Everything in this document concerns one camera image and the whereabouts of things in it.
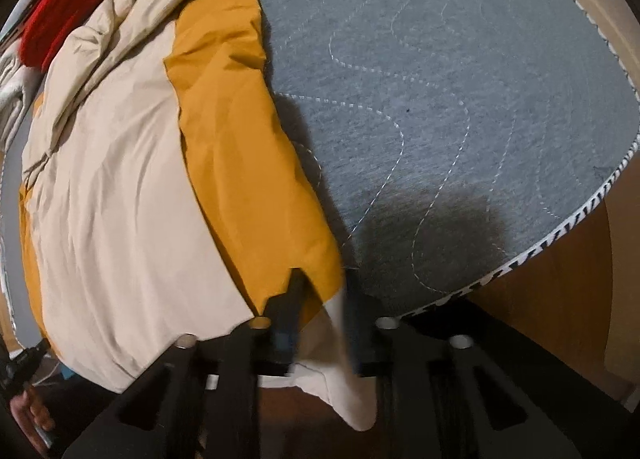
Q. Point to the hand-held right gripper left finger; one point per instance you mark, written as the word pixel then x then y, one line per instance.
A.
pixel 287 319

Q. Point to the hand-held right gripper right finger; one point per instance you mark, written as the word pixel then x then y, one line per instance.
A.
pixel 362 329

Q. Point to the beige and yellow hooded jacket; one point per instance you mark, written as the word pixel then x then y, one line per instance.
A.
pixel 150 189

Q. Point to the person's left hand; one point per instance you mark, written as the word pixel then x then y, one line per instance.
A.
pixel 32 414

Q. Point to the grey quilted mattress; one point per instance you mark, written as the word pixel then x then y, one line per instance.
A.
pixel 450 89

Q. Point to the cream folded quilt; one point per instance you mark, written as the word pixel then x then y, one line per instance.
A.
pixel 15 94

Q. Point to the wooden bed frame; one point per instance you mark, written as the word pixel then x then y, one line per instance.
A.
pixel 560 299

